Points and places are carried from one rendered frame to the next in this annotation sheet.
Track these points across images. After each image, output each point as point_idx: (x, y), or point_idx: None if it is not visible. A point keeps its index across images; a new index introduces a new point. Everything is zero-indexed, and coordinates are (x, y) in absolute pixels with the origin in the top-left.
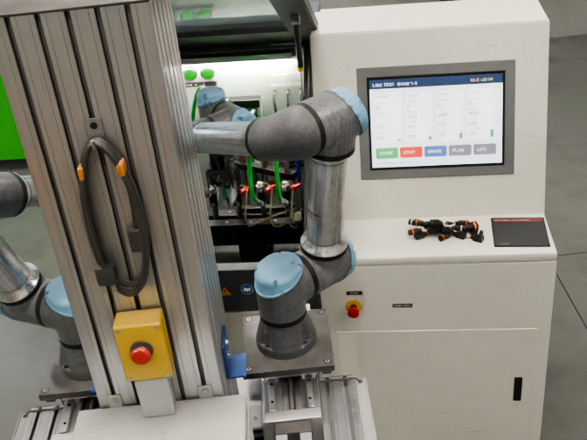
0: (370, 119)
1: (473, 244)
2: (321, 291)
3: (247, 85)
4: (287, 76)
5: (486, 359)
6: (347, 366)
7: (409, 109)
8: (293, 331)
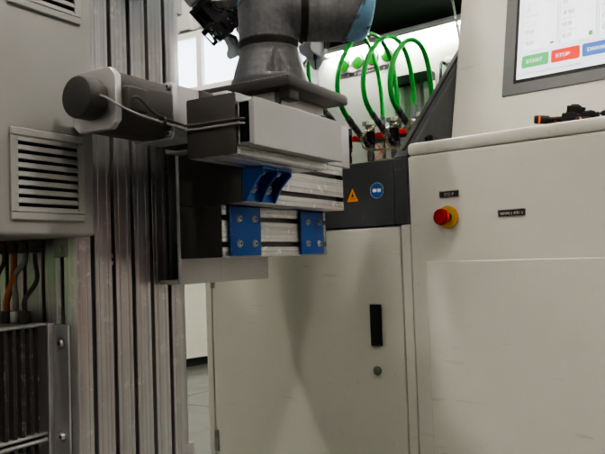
0: (519, 24)
1: None
2: (317, 22)
3: (423, 63)
4: None
5: None
6: (438, 324)
7: (565, 4)
8: (262, 49)
